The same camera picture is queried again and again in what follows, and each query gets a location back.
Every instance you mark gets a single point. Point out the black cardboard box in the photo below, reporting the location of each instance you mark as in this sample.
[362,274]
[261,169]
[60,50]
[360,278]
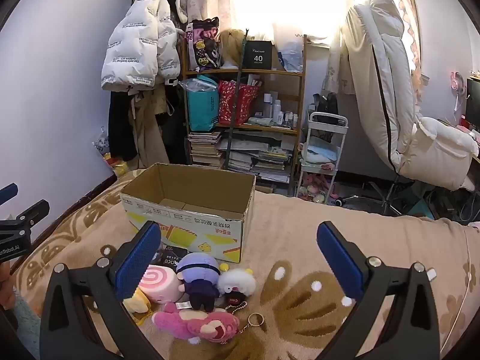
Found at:
[258,56]

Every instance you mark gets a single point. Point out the beige coat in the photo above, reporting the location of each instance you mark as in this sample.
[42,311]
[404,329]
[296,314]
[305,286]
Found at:
[146,131]

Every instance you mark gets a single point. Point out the pink floral curtain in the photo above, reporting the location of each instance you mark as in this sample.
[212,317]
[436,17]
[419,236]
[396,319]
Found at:
[407,15]

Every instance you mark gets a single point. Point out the dark green pole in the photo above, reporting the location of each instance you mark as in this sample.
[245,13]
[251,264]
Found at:
[236,101]

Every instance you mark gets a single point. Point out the person's left hand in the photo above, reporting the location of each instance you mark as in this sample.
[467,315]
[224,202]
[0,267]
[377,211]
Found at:
[5,285]

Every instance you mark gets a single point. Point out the black cartoon print bag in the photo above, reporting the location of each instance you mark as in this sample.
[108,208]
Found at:
[202,45]

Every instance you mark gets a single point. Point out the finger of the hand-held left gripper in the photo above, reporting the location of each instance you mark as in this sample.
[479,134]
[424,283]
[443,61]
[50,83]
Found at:
[7,193]
[32,212]

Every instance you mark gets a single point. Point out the pile of small plush toys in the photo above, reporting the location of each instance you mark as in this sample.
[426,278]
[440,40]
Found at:
[315,189]

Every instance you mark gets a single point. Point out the group of white bottles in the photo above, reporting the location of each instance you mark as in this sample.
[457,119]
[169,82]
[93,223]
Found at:
[277,110]

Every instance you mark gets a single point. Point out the brown floral blanket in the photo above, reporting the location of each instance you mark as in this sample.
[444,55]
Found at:
[300,232]

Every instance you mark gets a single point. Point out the yellow plush doll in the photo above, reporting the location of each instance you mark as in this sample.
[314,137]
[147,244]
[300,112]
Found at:
[138,302]

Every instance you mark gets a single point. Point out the white plastic bag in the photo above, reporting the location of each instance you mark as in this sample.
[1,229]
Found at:
[290,58]

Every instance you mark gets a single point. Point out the printed cardboard box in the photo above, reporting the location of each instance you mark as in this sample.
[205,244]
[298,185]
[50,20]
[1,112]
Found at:
[210,228]

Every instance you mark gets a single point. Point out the white rolling cart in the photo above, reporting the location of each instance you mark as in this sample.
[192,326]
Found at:
[339,135]

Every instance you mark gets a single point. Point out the white office chair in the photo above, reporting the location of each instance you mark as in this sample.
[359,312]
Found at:
[375,82]

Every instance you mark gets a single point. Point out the stack of books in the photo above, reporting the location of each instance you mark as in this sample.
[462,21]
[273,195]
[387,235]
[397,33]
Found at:
[204,150]

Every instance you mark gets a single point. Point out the black packet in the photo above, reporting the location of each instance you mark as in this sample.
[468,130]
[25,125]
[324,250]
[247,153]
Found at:
[172,255]

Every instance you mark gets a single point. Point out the printed plastic bag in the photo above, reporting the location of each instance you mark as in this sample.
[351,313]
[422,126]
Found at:
[102,140]

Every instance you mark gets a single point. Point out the pink desk fan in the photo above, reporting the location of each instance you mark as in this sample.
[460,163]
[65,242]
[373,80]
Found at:
[458,82]

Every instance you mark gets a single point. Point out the pale green cloth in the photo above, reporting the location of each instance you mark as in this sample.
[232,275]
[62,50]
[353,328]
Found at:
[260,121]

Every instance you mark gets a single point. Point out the wooden shelf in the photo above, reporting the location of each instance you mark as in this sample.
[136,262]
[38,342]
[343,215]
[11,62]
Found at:
[258,72]

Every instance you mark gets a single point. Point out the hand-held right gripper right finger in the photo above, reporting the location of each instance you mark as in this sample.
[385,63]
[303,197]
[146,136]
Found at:
[339,258]

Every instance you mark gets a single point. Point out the red gift bag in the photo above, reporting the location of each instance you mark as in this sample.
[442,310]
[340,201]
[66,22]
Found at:
[236,101]

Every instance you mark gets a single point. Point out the pile of books and papers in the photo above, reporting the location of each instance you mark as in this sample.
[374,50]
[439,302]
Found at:
[262,161]

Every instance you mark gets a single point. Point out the black monitor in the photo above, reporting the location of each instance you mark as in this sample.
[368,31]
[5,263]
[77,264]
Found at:
[473,101]

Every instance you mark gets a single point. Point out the pink bear plush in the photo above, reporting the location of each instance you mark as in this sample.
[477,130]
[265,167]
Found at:
[195,324]

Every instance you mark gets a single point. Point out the blue and white cloth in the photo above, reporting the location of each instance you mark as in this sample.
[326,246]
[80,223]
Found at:
[318,153]

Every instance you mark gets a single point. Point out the white puffer jacket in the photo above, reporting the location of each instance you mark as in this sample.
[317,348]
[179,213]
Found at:
[135,45]

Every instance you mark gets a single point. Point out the purple-haired plush doll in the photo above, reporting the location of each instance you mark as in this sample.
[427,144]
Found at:
[198,288]

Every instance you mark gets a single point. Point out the blond wig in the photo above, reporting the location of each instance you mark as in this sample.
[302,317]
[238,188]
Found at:
[230,47]

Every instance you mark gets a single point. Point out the teal paper bag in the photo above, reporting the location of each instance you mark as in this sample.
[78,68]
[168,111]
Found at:
[202,108]

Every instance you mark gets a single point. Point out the pink swirl roll plush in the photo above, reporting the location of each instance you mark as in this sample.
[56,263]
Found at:
[165,288]

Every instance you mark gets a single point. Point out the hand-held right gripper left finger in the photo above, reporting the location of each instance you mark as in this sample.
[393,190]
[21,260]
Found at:
[137,258]

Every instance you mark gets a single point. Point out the black coat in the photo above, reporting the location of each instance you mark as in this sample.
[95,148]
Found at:
[120,127]

